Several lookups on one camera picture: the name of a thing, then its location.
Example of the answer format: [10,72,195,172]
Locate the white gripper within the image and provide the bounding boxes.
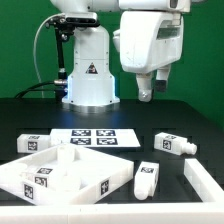
[113,11,184,102]

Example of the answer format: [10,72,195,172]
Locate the white square tabletop tray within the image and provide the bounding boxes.
[0,144,134,205]

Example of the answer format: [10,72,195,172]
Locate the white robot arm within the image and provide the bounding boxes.
[50,0,191,110]

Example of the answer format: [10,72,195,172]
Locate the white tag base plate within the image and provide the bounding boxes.
[50,129,140,147]

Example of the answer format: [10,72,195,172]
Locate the black camera stand pole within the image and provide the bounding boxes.
[55,28,67,101]

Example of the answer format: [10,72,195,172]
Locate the black camera on stand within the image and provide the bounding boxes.
[46,12,100,28]

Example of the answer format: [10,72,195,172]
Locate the black base cables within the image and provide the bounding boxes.
[14,79,69,100]

